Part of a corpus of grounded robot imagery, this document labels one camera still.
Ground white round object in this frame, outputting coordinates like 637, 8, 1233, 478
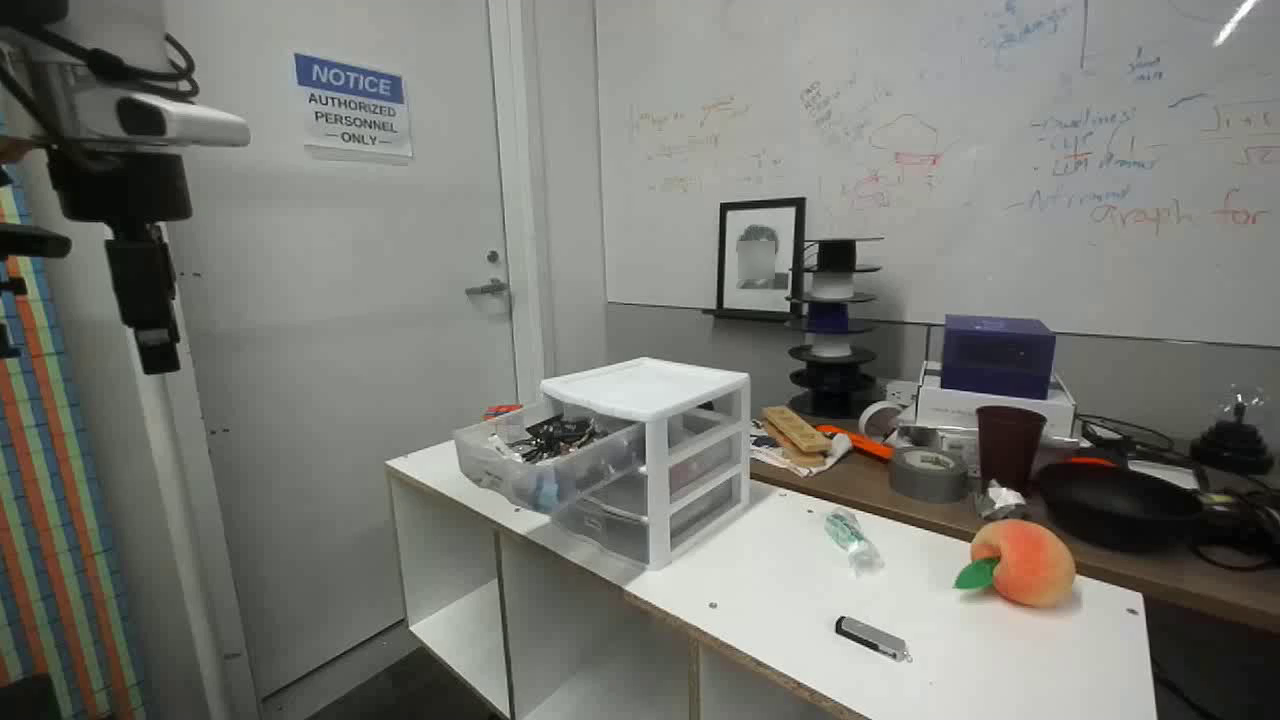
857, 390, 925, 444

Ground metal door handle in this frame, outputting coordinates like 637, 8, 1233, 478
466, 248, 517, 303

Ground wooden brush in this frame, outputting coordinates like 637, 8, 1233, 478
756, 400, 833, 459

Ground clear plastic drawer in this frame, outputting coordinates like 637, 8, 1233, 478
555, 473, 749, 564
578, 431, 746, 527
453, 403, 648, 521

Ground wrist camera on wooden mount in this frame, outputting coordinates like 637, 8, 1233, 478
116, 91, 251, 151

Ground black desk cables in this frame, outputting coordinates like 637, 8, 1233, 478
1076, 413, 1204, 466

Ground purple box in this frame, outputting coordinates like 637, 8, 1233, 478
935, 312, 1060, 403

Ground black frying pan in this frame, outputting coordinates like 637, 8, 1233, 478
1031, 457, 1213, 555

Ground colourful striped panel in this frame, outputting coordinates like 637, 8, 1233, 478
0, 171, 145, 720

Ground white crumpled wrapper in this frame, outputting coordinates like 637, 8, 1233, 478
980, 476, 1031, 525

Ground orange handled tool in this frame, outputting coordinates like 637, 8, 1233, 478
813, 418, 897, 466

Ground black spool tower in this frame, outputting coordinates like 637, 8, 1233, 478
785, 231, 888, 418

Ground whiteboard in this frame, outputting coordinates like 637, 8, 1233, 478
592, 0, 1280, 351

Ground white paper sheet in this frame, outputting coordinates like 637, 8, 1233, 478
749, 418, 857, 478

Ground black desk device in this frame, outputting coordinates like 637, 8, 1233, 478
1191, 465, 1280, 570

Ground maroon cup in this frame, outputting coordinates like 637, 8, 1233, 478
971, 400, 1051, 498

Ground grey USB stick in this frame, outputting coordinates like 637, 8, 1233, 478
833, 612, 913, 664

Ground black framed portrait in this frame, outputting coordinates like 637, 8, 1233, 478
712, 195, 808, 320

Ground white shelf counter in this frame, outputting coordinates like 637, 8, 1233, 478
386, 434, 1159, 720

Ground white plastic drawer unit frame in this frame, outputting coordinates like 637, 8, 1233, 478
535, 351, 756, 570

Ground grey tape roll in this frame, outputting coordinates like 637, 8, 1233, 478
888, 444, 978, 508

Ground white box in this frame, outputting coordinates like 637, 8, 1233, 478
916, 370, 1080, 444

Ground black desk bell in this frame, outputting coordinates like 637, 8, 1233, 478
1187, 387, 1276, 476

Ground toy peach with green leaf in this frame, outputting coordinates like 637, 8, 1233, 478
951, 514, 1080, 612

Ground white door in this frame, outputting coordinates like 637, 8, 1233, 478
157, 0, 520, 698

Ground blue white notice sign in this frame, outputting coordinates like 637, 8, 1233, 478
288, 49, 418, 162

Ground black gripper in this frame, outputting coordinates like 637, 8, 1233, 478
49, 141, 196, 379

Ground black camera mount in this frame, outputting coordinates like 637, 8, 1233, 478
0, 218, 78, 364

